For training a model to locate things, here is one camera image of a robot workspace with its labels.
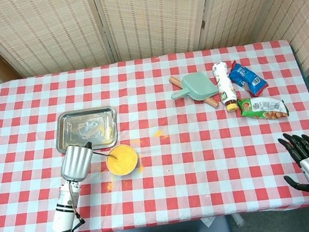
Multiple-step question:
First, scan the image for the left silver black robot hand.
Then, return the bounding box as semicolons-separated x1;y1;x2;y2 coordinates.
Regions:
57;141;99;185

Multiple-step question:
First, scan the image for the black spoon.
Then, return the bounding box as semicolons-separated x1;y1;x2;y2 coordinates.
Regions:
91;148;118;163

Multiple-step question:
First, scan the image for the rectangular metal tray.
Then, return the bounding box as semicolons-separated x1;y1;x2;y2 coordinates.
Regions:
51;104;123;156

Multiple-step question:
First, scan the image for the yellow bowl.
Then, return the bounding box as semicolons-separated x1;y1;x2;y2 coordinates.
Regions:
103;142;141;179

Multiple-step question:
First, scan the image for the green snack bag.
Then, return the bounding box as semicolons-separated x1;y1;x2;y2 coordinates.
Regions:
235;91;290;125

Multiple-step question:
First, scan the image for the red white checkered tablecloth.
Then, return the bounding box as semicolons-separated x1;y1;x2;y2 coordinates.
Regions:
0;31;309;232

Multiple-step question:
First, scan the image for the blue snack bag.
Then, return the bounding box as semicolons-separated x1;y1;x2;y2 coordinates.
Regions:
227;56;271;101

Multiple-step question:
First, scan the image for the wooden rolling pin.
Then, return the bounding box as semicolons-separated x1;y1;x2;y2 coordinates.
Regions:
168;70;220;115

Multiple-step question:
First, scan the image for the white bottle with yellow cap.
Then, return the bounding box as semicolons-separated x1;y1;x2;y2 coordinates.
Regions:
211;60;240;115

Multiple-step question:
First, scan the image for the green plastic dustpan scoop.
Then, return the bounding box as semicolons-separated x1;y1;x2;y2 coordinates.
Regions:
167;69;220;106

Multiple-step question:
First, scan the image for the woven folding screen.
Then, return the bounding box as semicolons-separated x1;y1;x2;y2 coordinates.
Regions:
0;0;309;122

